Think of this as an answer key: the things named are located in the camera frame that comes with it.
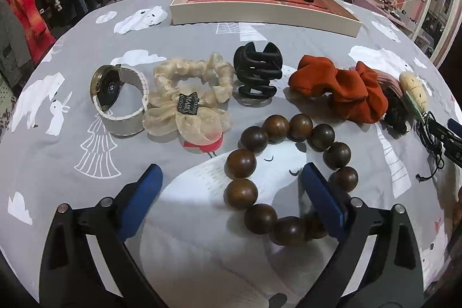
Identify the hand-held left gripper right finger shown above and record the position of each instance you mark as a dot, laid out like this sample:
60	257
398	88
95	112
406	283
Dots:
321	196

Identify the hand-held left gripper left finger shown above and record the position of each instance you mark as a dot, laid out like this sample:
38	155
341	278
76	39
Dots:
144	192

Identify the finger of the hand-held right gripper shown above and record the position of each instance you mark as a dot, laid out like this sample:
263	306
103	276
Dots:
442	134
455	127

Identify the orange scrunchie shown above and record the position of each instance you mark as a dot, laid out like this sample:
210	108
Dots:
343	88

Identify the watch with beige band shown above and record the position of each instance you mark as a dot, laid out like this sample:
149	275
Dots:
108	84

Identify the cream scrunchie with bow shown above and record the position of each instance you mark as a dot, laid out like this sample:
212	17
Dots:
169	77

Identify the black hair claw clip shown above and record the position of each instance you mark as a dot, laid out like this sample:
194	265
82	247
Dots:
258	71

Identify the beige jewelry tray orange lining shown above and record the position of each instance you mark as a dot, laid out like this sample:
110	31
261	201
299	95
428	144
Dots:
252	14

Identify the white framed mirror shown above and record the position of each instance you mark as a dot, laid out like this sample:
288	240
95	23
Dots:
442	5

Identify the pink desk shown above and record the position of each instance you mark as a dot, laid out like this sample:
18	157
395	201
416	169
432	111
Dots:
375	6

